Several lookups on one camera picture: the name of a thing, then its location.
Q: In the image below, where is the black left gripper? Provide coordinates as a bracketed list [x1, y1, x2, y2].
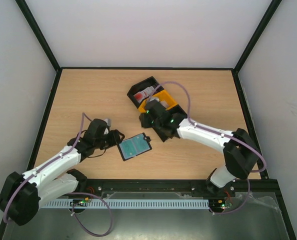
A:
[94, 129, 125, 150]

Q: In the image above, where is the black bin with teal cards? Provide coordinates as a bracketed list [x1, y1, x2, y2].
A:
[149, 103, 187, 142]

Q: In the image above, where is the teal credit card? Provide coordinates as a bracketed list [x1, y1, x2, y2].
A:
[119, 139, 137, 160]
[132, 134, 151, 154]

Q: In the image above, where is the black leather card holder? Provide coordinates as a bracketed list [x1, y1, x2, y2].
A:
[117, 132, 152, 162]

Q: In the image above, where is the yellow plastic bin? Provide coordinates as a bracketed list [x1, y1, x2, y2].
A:
[137, 89, 178, 113]

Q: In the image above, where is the black bin with red cards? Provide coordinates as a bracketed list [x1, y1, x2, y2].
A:
[127, 76, 159, 108]

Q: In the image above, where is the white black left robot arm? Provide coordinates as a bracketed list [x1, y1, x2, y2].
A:
[0, 118, 125, 226]

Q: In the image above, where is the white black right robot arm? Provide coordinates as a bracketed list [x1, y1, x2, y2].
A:
[139, 99, 263, 196]

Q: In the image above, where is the white floral card stack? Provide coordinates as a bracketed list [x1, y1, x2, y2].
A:
[160, 100, 170, 109]

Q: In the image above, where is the red white card stack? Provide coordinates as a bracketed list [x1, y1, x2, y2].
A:
[133, 86, 155, 103]

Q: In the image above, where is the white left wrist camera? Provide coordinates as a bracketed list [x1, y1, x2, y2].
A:
[104, 118, 112, 128]

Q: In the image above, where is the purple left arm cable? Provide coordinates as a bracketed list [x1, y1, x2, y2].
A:
[2, 112, 114, 236]

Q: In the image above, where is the black aluminium frame rail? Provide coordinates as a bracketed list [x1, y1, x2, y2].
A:
[13, 177, 281, 198]

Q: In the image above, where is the white slotted cable duct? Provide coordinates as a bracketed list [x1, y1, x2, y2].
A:
[43, 198, 209, 210]

